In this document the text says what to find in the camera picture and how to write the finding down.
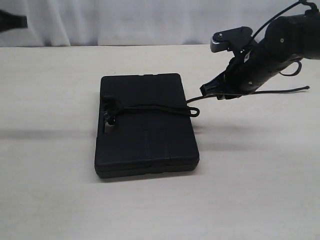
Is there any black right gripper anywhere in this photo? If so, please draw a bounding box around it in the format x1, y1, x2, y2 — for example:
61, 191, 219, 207
200, 47, 283, 100

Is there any black plastic carry case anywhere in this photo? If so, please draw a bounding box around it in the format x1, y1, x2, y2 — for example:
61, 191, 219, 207
94, 73, 200, 179

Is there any black braided rope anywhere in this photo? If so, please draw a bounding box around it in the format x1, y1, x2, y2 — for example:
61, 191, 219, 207
101, 85, 312, 126

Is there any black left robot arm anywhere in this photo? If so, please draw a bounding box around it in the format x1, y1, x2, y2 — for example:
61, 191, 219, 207
0, 9, 28, 33

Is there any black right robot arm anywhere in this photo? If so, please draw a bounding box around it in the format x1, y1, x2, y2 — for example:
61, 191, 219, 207
200, 10, 320, 100

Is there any white backdrop curtain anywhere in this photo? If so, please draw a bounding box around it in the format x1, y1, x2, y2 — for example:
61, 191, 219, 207
0, 0, 306, 47

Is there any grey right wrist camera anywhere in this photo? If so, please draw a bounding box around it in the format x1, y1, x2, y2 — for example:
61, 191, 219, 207
210, 26, 253, 53

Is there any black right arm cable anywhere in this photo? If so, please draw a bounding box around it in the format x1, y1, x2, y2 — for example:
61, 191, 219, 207
247, 0, 320, 78

